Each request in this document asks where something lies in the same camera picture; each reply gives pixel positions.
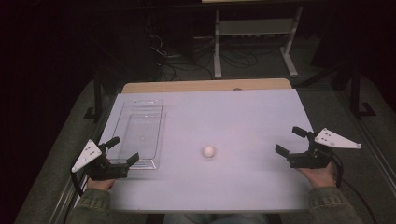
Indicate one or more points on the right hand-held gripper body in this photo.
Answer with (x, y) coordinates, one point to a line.
(311, 160)

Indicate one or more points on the black metal stand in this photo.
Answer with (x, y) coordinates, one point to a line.
(97, 93)
(355, 93)

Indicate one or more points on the person's left hand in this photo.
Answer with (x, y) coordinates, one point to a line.
(99, 184)

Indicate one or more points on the light wooden table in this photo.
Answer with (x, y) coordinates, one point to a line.
(205, 85)

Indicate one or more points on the person's right hand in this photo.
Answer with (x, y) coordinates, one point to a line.
(320, 177)

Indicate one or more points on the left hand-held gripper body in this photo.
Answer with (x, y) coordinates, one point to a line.
(104, 171)

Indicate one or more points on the small white ball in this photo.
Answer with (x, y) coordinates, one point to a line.
(209, 151)

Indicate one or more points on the clear plastic tray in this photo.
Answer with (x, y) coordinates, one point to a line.
(140, 133)

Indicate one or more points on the white metal stand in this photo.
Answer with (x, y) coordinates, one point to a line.
(255, 27)

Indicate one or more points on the grey metal rail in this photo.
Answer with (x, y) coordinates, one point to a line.
(378, 158)
(63, 202)

